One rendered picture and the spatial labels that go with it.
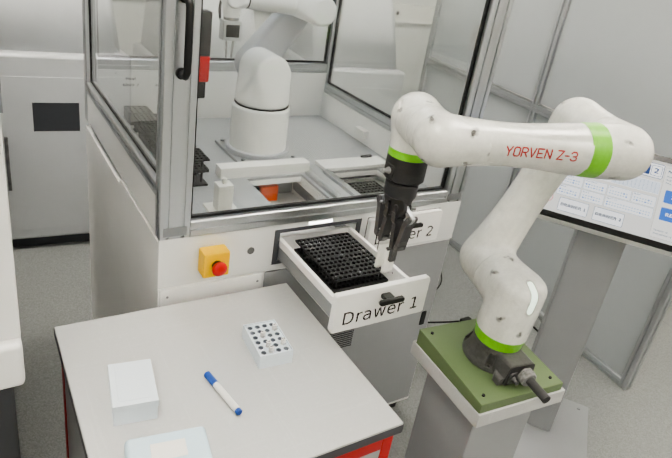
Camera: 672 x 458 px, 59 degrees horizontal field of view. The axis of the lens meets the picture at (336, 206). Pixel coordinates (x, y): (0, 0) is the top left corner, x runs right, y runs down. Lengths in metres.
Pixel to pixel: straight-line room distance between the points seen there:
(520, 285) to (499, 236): 0.16
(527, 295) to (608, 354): 1.76
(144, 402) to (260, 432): 0.24
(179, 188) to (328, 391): 0.60
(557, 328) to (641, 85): 1.16
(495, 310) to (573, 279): 0.85
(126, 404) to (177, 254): 0.45
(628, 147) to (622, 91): 1.64
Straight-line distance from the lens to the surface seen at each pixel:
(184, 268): 1.61
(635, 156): 1.36
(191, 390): 1.39
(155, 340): 1.52
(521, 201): 1.52
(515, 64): 3.44
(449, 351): 1.56
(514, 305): 1.44
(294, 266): 1.63
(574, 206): 2.10
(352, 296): 1.44
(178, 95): 1.41
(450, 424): 1.64
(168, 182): 1.48
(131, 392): 1.32
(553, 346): 2.43
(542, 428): 2.65
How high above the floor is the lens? 1.71
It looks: 25 degrees down
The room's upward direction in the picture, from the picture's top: 9 degrees clockwise
